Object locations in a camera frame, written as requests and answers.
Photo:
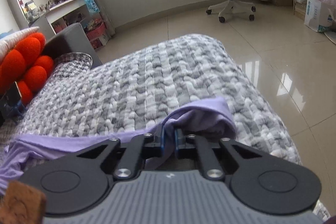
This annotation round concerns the grey white quilted blanket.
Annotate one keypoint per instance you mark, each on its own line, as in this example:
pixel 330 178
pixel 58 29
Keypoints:
pixel 141 89

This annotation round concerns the lavender purple garment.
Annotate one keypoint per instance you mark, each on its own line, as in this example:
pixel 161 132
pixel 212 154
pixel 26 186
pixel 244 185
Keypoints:
pixel 209 117

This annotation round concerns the white blue paper bag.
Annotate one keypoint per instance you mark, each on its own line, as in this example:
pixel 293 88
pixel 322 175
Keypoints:
pixel 320 15

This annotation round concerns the orange red plush cushion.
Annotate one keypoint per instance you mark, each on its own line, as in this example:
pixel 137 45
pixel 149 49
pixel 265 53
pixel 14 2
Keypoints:
pixel 26 65

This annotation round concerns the brown furry patch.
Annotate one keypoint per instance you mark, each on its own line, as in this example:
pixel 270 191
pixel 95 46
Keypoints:
pixel 22 204

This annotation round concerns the dark grey sofa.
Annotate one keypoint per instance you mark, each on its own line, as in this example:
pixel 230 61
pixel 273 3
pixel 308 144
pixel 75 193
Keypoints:
pixel 71 39

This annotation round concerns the white pillow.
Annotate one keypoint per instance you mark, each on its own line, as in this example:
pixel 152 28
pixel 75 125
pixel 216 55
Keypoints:
pixel 11 40

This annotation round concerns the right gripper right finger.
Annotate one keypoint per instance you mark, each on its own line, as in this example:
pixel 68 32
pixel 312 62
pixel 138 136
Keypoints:
pixel 215 160

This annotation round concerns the smartphone on stand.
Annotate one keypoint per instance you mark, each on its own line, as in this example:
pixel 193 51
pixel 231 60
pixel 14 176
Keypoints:
pixel 11 98

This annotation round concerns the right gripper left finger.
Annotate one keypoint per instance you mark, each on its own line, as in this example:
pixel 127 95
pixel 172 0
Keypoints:
pixel 125 160

